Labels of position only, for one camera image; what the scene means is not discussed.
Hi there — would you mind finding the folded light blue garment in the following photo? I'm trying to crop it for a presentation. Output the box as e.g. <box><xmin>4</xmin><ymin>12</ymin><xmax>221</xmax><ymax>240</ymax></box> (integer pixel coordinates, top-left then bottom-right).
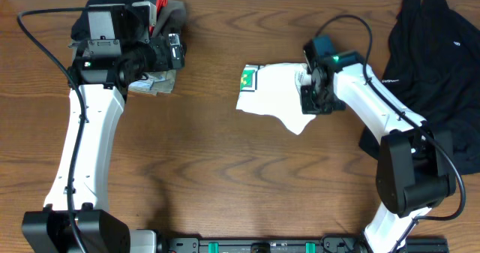
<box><xmin>129</xmin><ymin>75</ymin><xmax>166</xmax><ymax>91</ymax></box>

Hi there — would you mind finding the folded black garment red trim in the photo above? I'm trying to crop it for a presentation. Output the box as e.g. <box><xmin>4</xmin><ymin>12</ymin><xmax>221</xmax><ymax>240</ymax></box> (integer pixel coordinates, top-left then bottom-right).
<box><xmin>70</xmin><ymin>0</ymin><xmax>168</xmax><ymax>41</ymax></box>

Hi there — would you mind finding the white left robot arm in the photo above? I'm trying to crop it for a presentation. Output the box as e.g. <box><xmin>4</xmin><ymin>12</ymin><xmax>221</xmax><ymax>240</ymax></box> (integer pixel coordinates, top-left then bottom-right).
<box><xmin>22</xmin><ymin>1</ymin><xmax>185</xmax><ymax>252</ymax></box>

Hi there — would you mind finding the white t-shirt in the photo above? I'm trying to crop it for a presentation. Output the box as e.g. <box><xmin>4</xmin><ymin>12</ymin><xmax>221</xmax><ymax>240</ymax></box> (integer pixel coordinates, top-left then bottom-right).
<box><xmin>236</xmin><ymin>63</ymin><xmax>316</xmax><ymax>135</ymax></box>

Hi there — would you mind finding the black garment pile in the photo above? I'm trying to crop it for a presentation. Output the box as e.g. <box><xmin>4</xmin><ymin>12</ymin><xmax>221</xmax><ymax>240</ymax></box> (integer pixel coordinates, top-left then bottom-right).
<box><xmin>381</xmin><ymin>0</ymin><xmax>479</xmax><ymax>175</ymax></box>

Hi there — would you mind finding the folded olive grey garment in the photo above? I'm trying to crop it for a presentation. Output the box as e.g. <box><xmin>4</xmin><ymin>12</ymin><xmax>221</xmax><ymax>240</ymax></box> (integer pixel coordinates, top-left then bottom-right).
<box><xmin>131</xmin><ymin>0</ymin><xmax>187</xmax><ymax>95</ymax></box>

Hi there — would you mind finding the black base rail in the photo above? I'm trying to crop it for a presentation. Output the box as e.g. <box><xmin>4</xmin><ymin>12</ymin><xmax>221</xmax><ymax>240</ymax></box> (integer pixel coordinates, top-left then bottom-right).
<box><xmin>164</xmin><ymin>236</ymin><xmax>449</xmax><ymax>253</ymax></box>

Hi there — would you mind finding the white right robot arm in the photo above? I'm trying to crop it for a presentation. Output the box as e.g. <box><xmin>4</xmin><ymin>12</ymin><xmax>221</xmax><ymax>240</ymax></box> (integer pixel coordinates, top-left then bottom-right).
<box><xmin>301</xmin><ymin>52</ymin><xmax>464</xmax><ymax>252</ymax></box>

